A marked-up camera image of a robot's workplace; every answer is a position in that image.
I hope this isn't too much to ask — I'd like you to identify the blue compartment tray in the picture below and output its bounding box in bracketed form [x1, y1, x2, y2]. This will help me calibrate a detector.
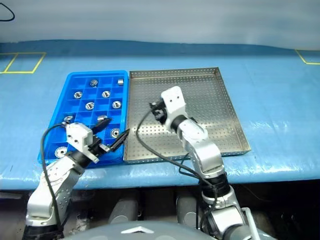
[36, 70, 130, 169]

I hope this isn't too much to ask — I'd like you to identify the grey rounded robot leg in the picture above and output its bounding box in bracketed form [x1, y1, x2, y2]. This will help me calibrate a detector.
[108, 198, 140, 224]
[175, 196, 201, 224]

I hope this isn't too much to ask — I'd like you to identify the grey robot torso dome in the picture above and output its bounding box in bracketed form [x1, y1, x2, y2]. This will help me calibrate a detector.
[61, 219, 202, 240]

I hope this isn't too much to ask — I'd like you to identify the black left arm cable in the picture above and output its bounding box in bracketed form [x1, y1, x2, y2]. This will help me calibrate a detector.
[39, 120, 70, 238]

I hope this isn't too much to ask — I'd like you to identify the thin black background cable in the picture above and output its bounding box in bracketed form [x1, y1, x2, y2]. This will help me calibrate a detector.
[0, 4, 16, 22]

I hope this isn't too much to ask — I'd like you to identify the perforated metal tray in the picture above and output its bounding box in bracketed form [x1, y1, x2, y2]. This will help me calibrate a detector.
[123, 66, 252, 165]

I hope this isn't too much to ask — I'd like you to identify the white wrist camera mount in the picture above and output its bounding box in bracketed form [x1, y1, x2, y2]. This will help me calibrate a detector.
[65, 122, 100, 165]
[160, 85, 187, 131]

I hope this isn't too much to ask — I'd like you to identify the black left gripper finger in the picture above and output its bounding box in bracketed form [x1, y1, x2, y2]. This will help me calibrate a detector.
[91, 117, 113, 135]
[108, 128, 131, 153]

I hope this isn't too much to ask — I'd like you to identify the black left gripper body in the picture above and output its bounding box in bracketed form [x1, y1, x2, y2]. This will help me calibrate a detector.
[87, 136, 111, 157]

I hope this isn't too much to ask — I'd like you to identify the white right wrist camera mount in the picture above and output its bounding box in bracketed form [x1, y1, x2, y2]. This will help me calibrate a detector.
[160, 85, 187, 131]

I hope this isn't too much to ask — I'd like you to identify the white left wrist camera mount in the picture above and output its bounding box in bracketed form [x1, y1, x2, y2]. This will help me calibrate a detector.
[65, 122, 100, 165]

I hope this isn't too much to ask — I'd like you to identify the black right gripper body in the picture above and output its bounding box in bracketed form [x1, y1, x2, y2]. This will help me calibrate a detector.
[149, 99, 168, 125]

